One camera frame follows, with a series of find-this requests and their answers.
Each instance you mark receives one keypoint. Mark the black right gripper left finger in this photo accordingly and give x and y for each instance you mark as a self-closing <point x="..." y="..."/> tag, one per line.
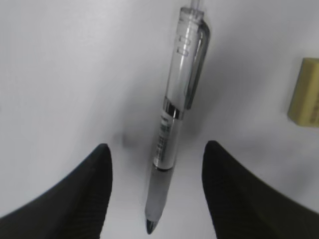
<point x="75" y="208"/>

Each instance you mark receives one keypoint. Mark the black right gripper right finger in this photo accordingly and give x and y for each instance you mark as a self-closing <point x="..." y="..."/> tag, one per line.
<point x="242" y="206"/>

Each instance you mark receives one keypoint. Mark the yellow eraser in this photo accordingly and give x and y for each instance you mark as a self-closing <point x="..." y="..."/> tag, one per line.
<point x="304" y="106"/>

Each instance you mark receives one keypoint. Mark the grey grip pen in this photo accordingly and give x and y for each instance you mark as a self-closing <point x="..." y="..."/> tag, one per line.
<point x="190" y="47"/>

